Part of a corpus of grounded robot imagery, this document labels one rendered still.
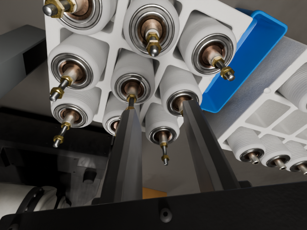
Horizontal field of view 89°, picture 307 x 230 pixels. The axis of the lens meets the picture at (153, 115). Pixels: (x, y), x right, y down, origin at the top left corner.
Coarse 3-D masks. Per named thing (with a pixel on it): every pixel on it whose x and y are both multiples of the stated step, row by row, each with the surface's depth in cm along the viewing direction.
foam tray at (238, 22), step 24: (120, 0) 29; (192, 0) 29; (216, 0) 29; (48, 24) 31; (120, 24) 31; (240, 24) 32; (48, 48) 34; (120, 48) 45; (48, 72) 37; (96, 120) 48; (144, 120) 53
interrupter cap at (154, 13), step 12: (144, 12) 24; (156, 12) 24; (168, 12) 24; (132, 24) 25; (144, 24) 25; (156, 24) 25; (168, 24) 25; (132, 36) 26; (144, 36) 26; (168, 36) 26; (144, 48) 27
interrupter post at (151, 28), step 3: (150, 24) 25; (153, 24) 25; (147, 27) 24; (150, 27) 23; (153, 27) 23; (156, 27) 24; (147, 30) 23; (150, 30) 23; (153, 30) 23; (156, 30) 23; (147, 33) 23
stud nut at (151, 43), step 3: (150, 42) 19; (153, 42) 19; (156, 42) 19; (147, 45) 20; (150, 45) 19; (156, 45) 19; (159, 45) 19; (147, 48) 19; (159, 48) 19; (147, 51) 20; (159, 51) 20; (150, 54) 20
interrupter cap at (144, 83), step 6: (120, 78) 31; (126, 78) 31; (132, 78) 31; (138, 78) 31; (144, 78) 31; (120, 84) 32; (126, 84) 32; (132, 84) 32; (138, 84) 32; (144, 84) 32; (120, 90) 33; (126, 90) 33; (138, 90) 33; (144, 90) 33; (150, 90) 33; (120, 96) 34; (126, 96) 34; (138, 96) 34; (144, 96) 34; (126, 102) 35; (138, 102) 35
